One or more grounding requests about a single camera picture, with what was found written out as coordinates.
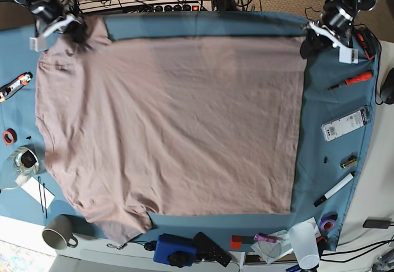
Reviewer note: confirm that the pink T-shirt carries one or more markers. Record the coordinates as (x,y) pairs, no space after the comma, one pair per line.
(178,126)

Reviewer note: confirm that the grey ceramic mug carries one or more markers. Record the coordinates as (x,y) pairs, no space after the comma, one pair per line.
(58,234)

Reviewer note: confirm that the black remote control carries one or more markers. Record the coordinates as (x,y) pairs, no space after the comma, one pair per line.
(207,249)

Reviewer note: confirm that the black computer mouse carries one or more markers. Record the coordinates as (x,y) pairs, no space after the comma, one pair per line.
(387,89)

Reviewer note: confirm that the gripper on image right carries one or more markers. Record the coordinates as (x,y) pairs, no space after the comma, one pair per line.
(337,19)

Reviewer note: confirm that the black power strip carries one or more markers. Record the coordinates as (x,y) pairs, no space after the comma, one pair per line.
(176,8)

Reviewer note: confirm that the blue box with knob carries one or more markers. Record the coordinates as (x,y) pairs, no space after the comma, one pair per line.
(175,251)

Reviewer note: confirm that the orange white utility knife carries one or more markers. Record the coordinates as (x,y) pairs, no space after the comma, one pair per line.
(9,89)

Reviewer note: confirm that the black white marker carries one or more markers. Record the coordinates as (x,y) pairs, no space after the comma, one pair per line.
(347,179)

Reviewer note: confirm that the white paper card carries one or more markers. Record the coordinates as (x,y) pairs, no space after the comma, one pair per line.
(31,188)

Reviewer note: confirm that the white plastic cup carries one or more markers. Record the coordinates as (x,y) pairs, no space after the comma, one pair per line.
(303,241)

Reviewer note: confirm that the orange handled screwdriver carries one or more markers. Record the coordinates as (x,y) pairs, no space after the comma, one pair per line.
(356,79)

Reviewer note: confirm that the red tape roll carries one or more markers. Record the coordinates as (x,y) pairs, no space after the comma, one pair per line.
(9,137)

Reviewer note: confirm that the purple tape roll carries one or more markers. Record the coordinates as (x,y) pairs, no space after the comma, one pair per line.
(328,221)

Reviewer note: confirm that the green gold battery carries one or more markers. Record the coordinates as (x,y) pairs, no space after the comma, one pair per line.
(351,161)

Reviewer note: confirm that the pink purple tube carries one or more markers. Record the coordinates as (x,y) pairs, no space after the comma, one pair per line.
(265,238)

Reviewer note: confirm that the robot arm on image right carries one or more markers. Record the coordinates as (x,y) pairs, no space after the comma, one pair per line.
(362,5)

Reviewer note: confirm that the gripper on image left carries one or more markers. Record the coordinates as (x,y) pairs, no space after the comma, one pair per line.
(56,16)

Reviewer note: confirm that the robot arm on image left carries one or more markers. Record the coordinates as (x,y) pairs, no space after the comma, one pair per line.
(87,29)

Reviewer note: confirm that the orange black clamp tool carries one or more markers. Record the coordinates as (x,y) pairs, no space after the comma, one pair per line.
(365,40)

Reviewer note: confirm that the red black block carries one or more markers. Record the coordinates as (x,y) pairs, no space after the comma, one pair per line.
(237,241)

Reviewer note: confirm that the clear glass bowl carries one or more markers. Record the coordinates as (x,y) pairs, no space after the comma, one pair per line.
(18,168)

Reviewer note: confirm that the black cable tie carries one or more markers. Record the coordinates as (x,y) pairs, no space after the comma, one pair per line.
(42,195)

